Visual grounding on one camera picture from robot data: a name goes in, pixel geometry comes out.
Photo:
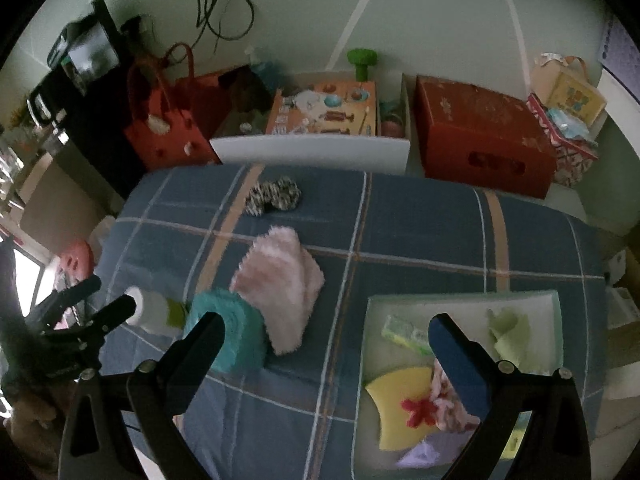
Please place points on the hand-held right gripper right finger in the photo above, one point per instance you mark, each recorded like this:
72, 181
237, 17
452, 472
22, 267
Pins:
457, 365

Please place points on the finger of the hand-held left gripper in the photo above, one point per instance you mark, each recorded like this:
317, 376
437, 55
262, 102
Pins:
75, 297
112, 315

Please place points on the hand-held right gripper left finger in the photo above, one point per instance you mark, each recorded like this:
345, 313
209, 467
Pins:
200, 340

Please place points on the white bottle green label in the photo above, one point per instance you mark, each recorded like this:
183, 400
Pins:
155, 310

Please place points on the mint green tray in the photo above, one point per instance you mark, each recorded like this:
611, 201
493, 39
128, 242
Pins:
470, 310

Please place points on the red flower cloth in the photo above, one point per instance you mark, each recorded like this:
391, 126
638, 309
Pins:
422, 410

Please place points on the light green cloth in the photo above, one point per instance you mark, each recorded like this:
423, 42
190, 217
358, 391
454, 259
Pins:
510, 335

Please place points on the green white packet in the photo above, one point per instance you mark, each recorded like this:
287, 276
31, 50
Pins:
400, 332

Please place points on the yellow sponge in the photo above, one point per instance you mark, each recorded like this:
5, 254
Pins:
390, 390

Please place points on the person's left forearm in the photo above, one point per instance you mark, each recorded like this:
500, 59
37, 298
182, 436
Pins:
30, 435

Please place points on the pink plastic toy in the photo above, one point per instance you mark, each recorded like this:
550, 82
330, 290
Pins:
75, 260

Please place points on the teal toy box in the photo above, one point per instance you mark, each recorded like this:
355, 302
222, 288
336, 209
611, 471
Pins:
245, 330

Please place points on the fluffy pink towel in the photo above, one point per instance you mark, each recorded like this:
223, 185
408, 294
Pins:
280, 290

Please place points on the lavender cloth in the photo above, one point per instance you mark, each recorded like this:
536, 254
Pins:
420, 455

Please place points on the brown wooden cabinet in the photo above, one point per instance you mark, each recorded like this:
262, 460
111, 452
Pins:
65, 195

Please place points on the blue plaid blanket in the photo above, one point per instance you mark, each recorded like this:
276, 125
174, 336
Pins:
425, 240

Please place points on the zebra print scrunchie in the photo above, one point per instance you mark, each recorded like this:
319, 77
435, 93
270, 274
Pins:
257, 200
285, 192

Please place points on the black appliance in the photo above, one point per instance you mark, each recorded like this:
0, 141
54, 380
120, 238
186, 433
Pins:
95, 125

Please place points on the red tote bag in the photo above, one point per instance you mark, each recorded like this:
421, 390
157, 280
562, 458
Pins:
170, 130

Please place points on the white storage bin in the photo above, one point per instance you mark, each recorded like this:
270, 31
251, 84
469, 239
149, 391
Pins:
310, 152

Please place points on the red cardboard box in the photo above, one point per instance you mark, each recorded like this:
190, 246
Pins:
480, 130

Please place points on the orange toy board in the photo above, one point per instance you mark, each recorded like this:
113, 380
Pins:
320, 110

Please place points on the light blue wipes packet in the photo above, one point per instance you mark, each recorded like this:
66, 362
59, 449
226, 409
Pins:
567, 125

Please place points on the tan gift bag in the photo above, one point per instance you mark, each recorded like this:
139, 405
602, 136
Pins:
575, 95

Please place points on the white desk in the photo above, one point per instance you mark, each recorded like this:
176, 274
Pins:
610, 90

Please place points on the green dumbbell toy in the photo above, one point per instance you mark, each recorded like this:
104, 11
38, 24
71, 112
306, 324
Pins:
362, 62

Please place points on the pale purple wall poster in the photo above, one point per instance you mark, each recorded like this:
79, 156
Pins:
617, 50

